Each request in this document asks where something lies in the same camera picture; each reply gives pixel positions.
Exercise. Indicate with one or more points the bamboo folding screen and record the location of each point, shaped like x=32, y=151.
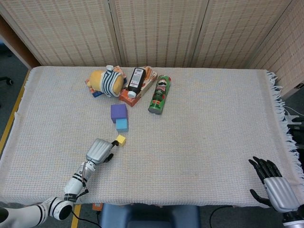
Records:
x=166, y=31

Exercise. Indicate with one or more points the green Pringles can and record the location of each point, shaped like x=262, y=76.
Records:
x=159, y=95

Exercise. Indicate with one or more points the small yellow foam cube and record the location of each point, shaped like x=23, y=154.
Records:
x=121, y=140

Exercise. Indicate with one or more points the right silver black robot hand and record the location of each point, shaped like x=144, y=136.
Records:
x=280, y=193

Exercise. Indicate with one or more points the brown wooden desk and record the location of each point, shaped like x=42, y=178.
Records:
x=14, y=45

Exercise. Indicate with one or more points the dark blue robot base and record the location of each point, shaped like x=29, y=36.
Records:
x=147, y=216

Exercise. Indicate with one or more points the orange cardboard box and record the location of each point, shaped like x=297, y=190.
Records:
x=129, y=101

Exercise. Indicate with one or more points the small orange object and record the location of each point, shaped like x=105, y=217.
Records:
x=97, y=206

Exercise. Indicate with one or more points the large purple foam cube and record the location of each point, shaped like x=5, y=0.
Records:
x=118, y=111

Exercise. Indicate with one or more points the black office chair base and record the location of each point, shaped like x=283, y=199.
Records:
x=7, y=79

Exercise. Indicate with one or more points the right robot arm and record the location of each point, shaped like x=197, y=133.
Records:
x=293, y=219

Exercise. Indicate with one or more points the yellow plush toy striped shirt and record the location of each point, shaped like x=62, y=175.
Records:
x=104, y=82

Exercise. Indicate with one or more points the black equipment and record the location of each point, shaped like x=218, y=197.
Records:
x=298, y=133

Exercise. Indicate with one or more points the medium blue foam cube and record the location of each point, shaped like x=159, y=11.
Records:
x=122, y=125

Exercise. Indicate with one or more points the white woven tablecloth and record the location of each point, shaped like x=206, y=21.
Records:
x=190, y=142

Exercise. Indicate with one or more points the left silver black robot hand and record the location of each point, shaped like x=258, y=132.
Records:
x=98, y=150

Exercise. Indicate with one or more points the dark bottle white cap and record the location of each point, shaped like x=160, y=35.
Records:
x=135, y=80

